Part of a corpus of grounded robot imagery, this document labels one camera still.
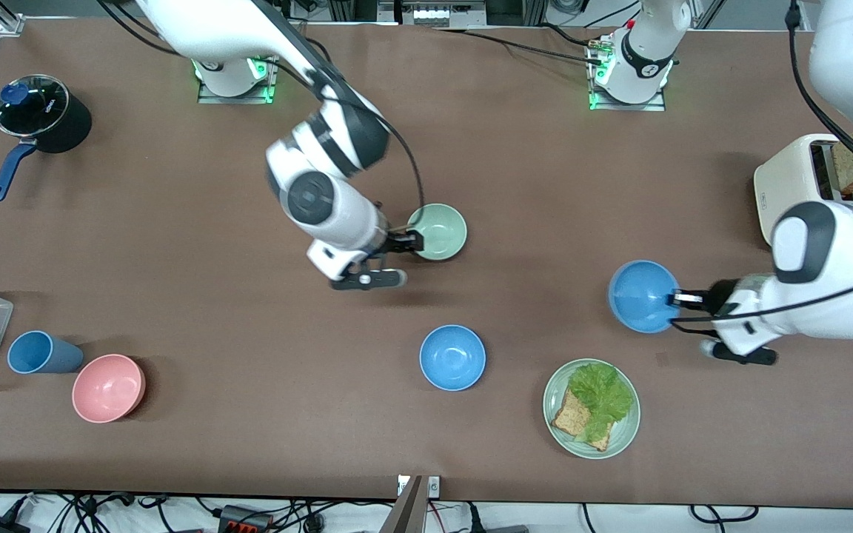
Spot green bowl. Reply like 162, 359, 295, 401
406, 204, 468, 261

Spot blue bowl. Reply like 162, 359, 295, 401
608, 260, 681, 334
419, 324, 486, 392

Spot pink bowl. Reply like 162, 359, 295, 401
72, 354, 147, 424

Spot green lettuce leaf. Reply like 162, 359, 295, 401
569, 361, 635, 443

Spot white toaster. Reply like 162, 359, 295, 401
754, 133, 853, 249

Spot green plate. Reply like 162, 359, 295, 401
543, 358, 641, 460

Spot brown bread slice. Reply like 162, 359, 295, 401
551, 386, 612, 452

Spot bread slice in toaster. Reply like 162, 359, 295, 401
832, 133, 853, 198

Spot white power strip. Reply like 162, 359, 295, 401
397, 0, 488, 29

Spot grey metal bar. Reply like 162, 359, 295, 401
381, 476, 425, 533

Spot black power strip red switches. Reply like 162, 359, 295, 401
218, 505, 274, 533

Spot blue plastic cup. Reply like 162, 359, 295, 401
7, 330, 85, 375

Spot glass lid with blue knob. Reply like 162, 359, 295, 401
0, 74, 70, 138

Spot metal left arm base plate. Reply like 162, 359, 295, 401
588, 33, 667, 113

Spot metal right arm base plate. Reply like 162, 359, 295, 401
193, 58, 279, 105

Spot thick black table cable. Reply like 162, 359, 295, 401
432, 27, 603, 69

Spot small white bracket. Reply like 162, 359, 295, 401
397, 475, 441, 497

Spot thin black table cable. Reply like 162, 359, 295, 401
541, 22, 606, 50

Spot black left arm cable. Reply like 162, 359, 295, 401
669, 0, 853, 334

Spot black pot with blue handle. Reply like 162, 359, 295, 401
0, 74, 93, 203

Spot aluminium frame corner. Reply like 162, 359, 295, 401
0, 0, 26, 36

